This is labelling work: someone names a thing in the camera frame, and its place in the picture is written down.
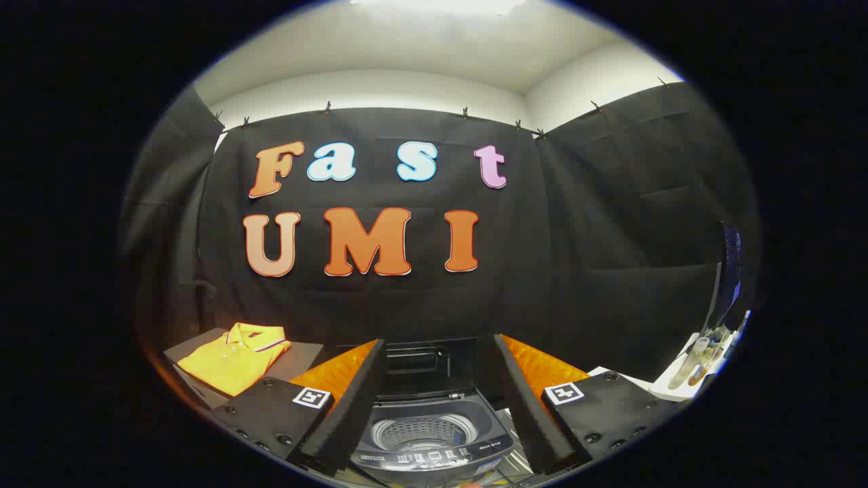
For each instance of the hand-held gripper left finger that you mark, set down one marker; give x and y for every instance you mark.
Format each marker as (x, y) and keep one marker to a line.
(352, 407)

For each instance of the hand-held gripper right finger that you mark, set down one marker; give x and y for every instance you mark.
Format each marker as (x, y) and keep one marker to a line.
(532, 413)

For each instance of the grey washing machine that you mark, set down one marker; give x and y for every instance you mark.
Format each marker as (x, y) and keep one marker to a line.
(434, 457)

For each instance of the yellow polo shirt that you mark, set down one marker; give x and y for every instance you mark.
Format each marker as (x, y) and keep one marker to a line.
(230, 359)

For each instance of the grey slatted stand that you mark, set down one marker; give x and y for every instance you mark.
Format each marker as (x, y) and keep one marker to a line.
(519, 461)

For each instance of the dark grey box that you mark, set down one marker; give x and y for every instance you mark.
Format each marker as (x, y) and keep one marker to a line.
(305, 356)

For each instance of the white side table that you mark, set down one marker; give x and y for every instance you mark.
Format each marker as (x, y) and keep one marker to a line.
(671, 393)

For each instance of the black backdrop cloth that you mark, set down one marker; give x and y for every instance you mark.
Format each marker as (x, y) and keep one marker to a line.
(576, 271)

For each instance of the amber liquid bottle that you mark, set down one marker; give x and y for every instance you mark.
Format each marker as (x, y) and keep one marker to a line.
(705, 369)

